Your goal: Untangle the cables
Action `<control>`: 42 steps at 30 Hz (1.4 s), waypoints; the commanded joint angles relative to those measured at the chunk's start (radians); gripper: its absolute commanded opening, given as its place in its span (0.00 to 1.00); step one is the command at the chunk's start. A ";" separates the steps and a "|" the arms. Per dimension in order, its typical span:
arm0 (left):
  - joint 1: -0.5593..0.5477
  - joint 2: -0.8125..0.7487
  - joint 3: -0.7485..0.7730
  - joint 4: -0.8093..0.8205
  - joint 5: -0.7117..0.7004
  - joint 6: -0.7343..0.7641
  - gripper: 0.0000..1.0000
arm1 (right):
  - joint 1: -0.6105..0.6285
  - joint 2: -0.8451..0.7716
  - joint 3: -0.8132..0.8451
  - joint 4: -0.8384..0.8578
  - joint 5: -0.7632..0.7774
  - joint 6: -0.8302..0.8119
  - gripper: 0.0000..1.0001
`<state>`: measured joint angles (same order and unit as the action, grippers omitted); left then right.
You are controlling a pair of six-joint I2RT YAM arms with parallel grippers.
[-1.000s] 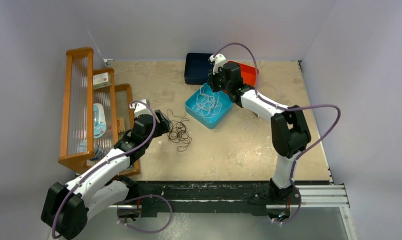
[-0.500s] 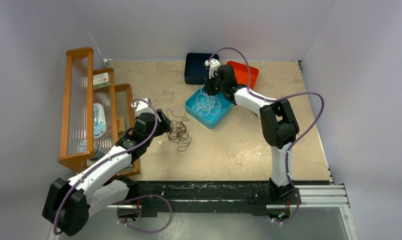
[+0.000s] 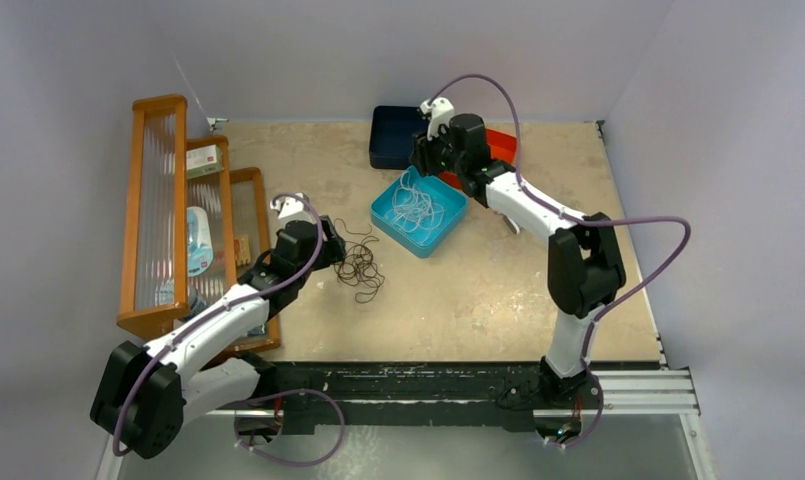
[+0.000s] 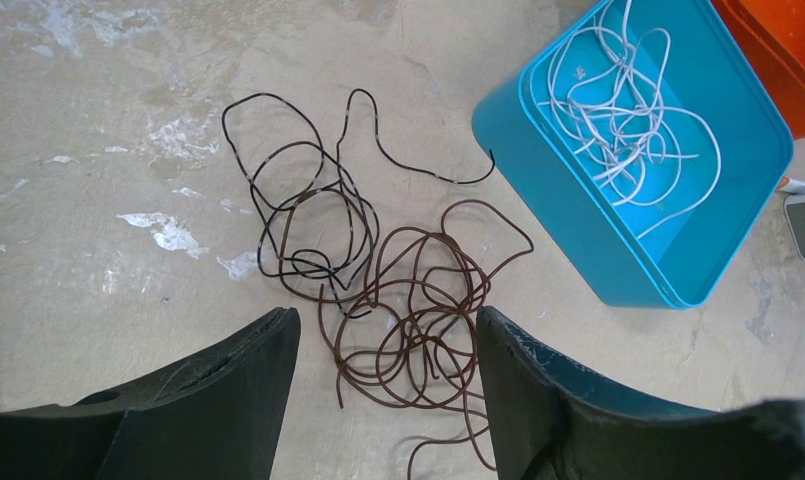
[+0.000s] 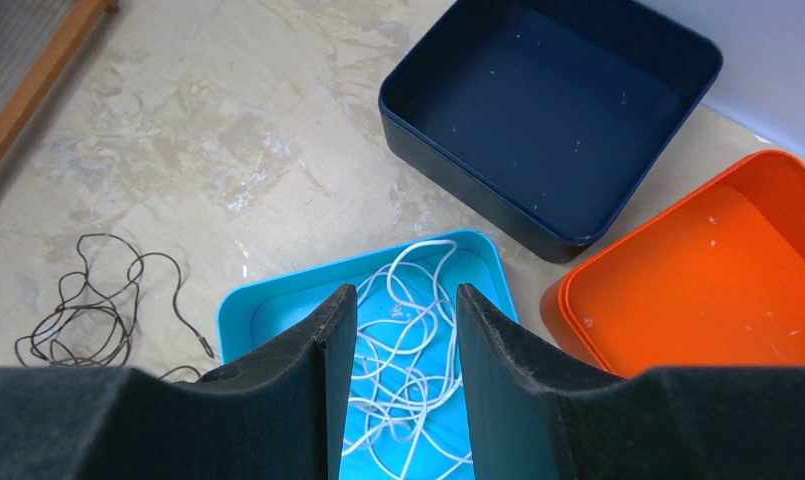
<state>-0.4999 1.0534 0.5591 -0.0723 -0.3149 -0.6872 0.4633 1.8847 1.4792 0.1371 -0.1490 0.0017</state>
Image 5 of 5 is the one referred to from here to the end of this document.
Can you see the orange square bin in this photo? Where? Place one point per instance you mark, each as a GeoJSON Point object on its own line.
{"type": "Point", "coordinates": [717, 279]}

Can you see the dark navy square bin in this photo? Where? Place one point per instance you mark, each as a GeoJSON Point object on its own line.
{"type": "Point", "coordinates": [545, 116]}

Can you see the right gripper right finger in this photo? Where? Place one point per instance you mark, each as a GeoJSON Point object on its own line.
{"type": "Point", "coordinates": [535, 412]}

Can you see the wooden tiered shelf rack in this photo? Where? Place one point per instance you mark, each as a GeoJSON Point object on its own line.
{"type": "Point", "coordinates": [37, 40]}

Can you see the light blue square bin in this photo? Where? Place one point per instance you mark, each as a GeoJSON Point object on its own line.
{"type": "Point", "coordinates": [406, 416]}

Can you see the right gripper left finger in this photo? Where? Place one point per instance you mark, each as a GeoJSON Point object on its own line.
{"type": "Point", "coordinates": [277, 412]}

